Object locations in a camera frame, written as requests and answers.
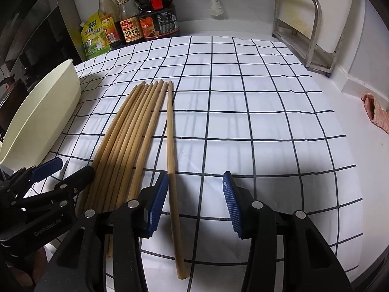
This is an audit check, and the cream plastic container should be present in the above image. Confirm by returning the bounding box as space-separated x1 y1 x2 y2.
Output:
0 58 82 165

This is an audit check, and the yellow cap orange label bottle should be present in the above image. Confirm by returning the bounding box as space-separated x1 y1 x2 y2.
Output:
97 0 122 51

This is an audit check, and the bundle of wooden chopsticks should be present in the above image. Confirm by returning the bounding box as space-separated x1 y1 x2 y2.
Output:
76 80 169 259

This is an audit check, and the large dark sauce jug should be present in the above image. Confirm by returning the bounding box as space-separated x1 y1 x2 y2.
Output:
134 0 180 41

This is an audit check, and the yellow green seasoning pouch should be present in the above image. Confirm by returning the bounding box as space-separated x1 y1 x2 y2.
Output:
80 12 111 60

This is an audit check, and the clear bottle red label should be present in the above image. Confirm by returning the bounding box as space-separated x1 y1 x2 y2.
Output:
113 0 143 45

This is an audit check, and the pink cloth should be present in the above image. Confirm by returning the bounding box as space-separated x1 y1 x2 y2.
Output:
361 93 389 134

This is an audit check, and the stainless steel board rack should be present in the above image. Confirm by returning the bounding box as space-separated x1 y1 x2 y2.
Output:
272 0 341 78

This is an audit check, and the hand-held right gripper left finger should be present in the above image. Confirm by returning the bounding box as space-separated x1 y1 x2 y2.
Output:
39 172 169 292

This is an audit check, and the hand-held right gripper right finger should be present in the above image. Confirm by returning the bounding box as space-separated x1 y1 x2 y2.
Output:
222 171 354 292

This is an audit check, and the long wooden chopstick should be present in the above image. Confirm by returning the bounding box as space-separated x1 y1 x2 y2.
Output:
167 81 186 280

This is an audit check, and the dark kitchen appliance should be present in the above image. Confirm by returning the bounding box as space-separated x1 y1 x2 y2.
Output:
0 0 84 107

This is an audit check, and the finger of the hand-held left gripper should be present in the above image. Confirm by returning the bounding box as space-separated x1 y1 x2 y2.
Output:
15 166 95 216
0 157 64 203

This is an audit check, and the white grid tablecloth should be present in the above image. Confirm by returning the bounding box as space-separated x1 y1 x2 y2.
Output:
23 35 365 292

